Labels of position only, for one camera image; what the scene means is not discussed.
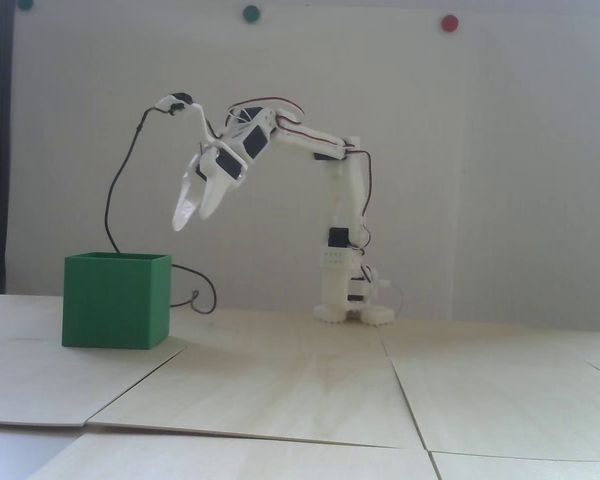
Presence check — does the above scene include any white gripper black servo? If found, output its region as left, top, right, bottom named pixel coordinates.
left=172, top=140, right=249, bottom=233

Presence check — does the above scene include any green box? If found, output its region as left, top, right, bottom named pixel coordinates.
left=61, top=252, right=173, bottom=350

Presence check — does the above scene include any light plywood sheet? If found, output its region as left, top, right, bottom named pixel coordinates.
left=86, top=325, right=427, bottom=449
left=378, top=327, right=600, bottom=462
left=27, top=432, right=442, bottom=480
left=429, top=450, right=600, bottom=480
left=0, top=294, right=187, bottom=427

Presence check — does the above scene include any white board panel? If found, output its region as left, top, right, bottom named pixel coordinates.
left=11, top=0, right=600, bottom=331

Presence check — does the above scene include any black camera cable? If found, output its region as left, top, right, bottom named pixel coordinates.
left=104, top=105, right=217, bottom=316

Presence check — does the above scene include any black camera on white mount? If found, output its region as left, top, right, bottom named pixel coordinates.
left=154, top=92, right=218, bottom=146

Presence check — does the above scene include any black window frame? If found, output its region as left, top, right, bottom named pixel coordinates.
left=0, top=0, right=15, bottom=295

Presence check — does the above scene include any white power cable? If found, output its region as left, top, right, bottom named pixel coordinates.
left=380, top=279, right=406, bottom=322

